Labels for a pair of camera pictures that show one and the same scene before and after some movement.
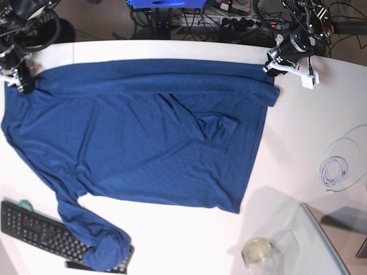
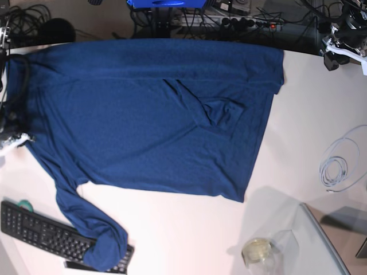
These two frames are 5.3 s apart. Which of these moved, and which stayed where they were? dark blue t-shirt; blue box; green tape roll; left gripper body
Moved: dark blue t-shirt; left gripper body
Stayed: blue box; green tape roll
